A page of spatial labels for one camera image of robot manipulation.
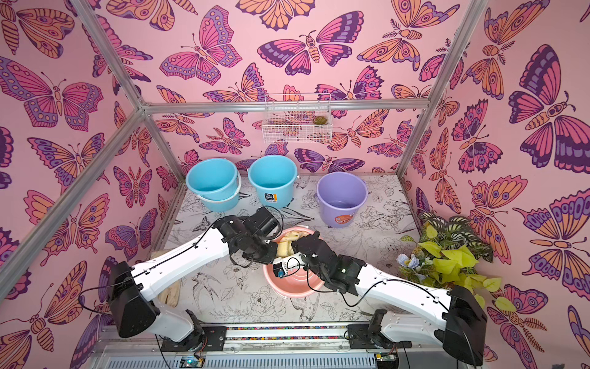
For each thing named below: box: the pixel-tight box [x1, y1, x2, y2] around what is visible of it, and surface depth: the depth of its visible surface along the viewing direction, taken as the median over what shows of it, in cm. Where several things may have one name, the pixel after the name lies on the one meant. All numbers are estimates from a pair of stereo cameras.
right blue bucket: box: [246, 154, 301, 210], surface depth 104 cm
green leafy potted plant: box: [396, 213, 518, 313], surface depth 69 cm
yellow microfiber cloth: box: [275, 231, 308, 258], surface depth 74 cm
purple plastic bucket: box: [314, 171, 371, 229], surface depth 97 cm
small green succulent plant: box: [312, 115, 328, 125], surface depth 94 cm
